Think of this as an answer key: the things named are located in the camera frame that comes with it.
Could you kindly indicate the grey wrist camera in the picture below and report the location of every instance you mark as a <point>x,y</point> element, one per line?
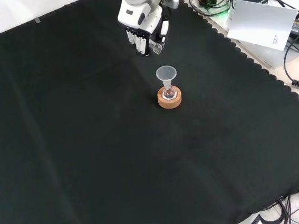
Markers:
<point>173,3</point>

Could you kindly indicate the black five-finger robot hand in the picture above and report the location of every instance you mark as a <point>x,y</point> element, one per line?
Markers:
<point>136,16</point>

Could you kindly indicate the clear round-bottom flask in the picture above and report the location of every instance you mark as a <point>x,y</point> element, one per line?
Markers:
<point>169,94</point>

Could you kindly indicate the pale board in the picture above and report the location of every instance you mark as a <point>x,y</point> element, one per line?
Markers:
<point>260,23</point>

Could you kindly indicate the clear plastic funnel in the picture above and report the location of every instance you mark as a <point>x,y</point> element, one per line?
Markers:
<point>166,74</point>

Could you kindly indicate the clear tape piece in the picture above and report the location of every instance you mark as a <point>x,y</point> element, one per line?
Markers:
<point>38,20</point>

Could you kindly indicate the black bench cloth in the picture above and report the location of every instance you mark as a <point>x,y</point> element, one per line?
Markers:
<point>87,128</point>

